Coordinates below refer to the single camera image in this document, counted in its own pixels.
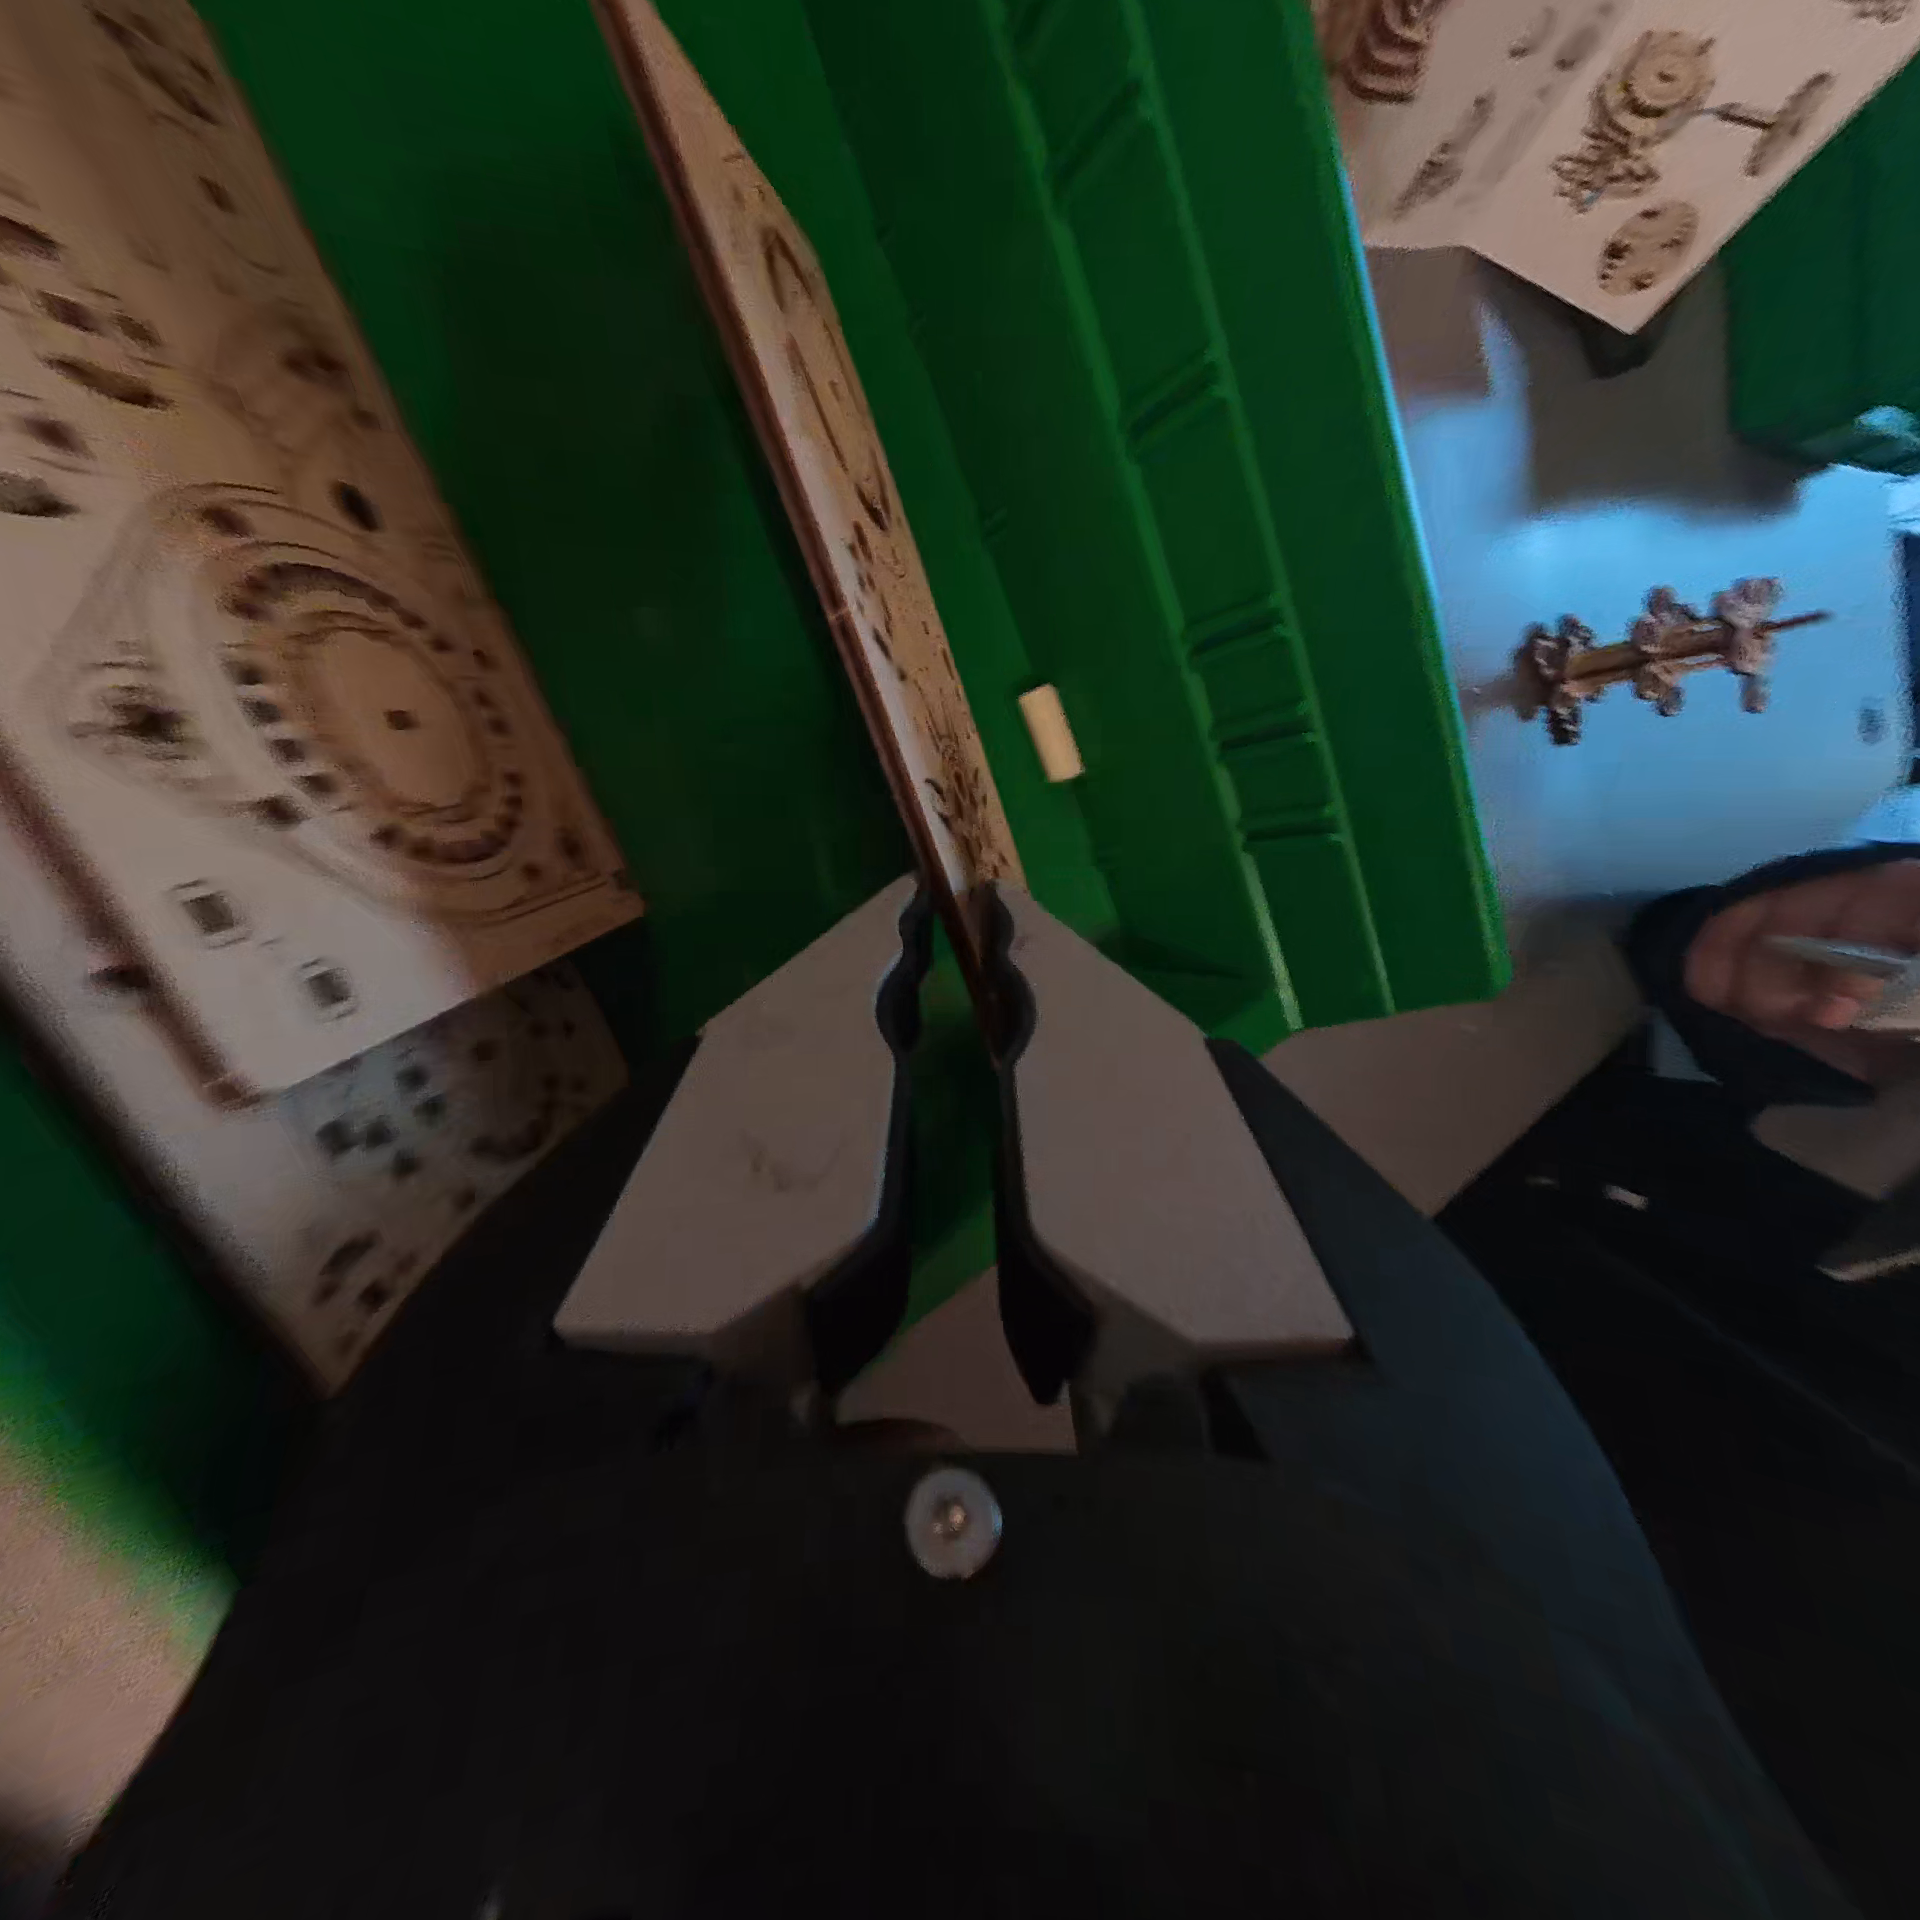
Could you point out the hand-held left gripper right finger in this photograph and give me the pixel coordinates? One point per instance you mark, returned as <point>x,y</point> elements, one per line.
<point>1142,1184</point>

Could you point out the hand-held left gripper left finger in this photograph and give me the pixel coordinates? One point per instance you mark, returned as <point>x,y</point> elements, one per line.
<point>751,1170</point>

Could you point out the wooden model assembly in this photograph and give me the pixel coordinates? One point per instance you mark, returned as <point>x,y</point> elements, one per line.
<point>1665,651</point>

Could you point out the wooden sheet with spoked wheel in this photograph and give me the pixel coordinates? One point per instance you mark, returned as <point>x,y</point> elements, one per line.
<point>839,451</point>

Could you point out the person's right hand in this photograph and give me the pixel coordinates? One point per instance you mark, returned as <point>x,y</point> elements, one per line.
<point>1740,945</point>

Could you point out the small cream block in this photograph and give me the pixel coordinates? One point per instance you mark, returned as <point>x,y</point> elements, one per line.
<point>1051,733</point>

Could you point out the folded assembly instruction booklet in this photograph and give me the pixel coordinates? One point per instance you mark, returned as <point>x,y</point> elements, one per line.
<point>1529,148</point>

